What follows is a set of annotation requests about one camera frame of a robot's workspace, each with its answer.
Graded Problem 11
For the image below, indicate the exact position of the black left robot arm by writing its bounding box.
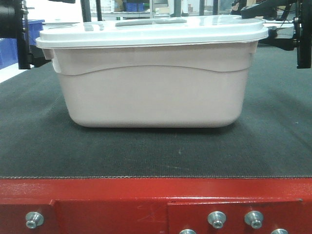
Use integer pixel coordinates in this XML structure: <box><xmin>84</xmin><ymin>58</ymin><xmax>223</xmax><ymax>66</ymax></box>
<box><xmin>0</xmin><ymin>0</ymin><xmax>30</xmax><ymax>69</ymax></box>

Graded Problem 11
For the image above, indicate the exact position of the blue plastic crate left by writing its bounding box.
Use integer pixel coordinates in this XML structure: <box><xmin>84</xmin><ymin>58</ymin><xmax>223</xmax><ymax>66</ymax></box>
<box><xmin>0</xmin><ymin>19</ymin><xmax>45</xmax><ymax>69</ymax></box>

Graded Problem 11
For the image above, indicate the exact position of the red metal frame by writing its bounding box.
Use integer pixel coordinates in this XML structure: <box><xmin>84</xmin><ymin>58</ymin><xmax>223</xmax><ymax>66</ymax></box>
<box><xmin>0</xmin><ymin>178</ymin><xmax>312</xmax><ymax>234</ymax></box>

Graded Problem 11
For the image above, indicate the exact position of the white lidded plastic bin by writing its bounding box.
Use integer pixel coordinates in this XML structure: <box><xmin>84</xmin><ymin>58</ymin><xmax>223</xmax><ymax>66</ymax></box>
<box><xmin>36</xmin><ymin>15</ymin><xmax>268</xmax><ymax>128</ymax></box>

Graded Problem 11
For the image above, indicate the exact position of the silver bolt lower middle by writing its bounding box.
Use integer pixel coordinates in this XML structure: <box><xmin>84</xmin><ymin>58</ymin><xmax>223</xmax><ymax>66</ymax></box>
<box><xmin>179</xmin><ymin>229</ymin><xmax>196</xmax><ymax>234</ymax></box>

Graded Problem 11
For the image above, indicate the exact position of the silver bolt far left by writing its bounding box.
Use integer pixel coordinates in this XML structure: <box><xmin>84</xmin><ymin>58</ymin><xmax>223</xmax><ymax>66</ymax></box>
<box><xmin>25</xmin><ymin>212</ymin><xmax>44</xmax><ymax>229</ymax></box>

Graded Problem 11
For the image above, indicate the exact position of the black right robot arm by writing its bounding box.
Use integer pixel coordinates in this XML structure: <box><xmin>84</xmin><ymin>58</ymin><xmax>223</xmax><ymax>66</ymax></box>
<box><xmin>231</xmin><ymin>0</ymin><xmax>312</xmax><ymax>69</ymax></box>

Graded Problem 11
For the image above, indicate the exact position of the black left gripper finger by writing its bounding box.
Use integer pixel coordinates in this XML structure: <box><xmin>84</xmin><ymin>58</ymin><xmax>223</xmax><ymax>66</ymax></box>
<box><xmin>16</xmin><ymin>0</ymin><xmax>30</xmax><ymax>69</ymax></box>

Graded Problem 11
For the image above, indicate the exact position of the silver bolt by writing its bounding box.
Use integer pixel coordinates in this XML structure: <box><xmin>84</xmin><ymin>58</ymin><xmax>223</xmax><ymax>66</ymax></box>
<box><xmin>244</xmin><ymin>211</ymin><xmax>264</xmax><ymax>229</ymax></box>
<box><xmin>25</xmin><ymin>212</ymin><xmax>44</xmax><ymax>229</ymax></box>
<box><xmin>179</xmin><ymin>229</ymin><xmax>196</xmax><ymax>234</ymax></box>
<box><xmin>271</xmin><ymin>228</ymin><xmax>289</xmax><ymax>234</ymax></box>
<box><xmin>207</xmin><ymin>211</ymin><xmax>226</xmax><ymax>229</ymax></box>

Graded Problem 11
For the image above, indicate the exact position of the silver bolt lower right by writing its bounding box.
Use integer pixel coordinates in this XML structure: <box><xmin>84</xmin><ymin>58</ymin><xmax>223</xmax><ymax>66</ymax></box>
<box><xmin>271</xmin><ymin>228</ymin><xmax>289</xmax><ymax>234</ymax></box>

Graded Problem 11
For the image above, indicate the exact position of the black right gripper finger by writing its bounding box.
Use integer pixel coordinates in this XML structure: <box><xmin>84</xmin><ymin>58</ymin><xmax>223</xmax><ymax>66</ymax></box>
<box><xmin>294</xmin><ymin>0</ymin><xmax>312</xmax><ymax>69</ymax></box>

